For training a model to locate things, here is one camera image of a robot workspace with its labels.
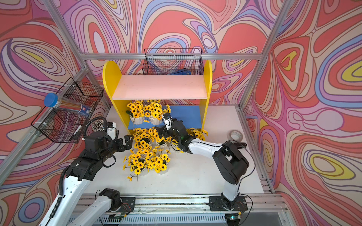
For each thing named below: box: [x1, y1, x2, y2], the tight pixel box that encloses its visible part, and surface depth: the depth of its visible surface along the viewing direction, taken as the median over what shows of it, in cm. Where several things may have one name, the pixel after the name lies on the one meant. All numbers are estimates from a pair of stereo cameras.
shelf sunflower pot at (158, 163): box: [145, 153, 171, 174], surface depth 76 cm
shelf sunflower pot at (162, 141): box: [154, 135, 173, 147], surface depth 87 cm
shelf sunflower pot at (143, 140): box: [132, 127, 153, 155], surface depth 86 cm
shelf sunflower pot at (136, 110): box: [125, 101, 145, 125], surface depth 82 cm
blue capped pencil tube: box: [44, 92, 92, 118], surface depth 68 cm
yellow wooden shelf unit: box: [102, 59, 213, 135], surface depth 80 cm
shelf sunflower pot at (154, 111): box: [143, 99, 172, 126], surface depth 83 cm
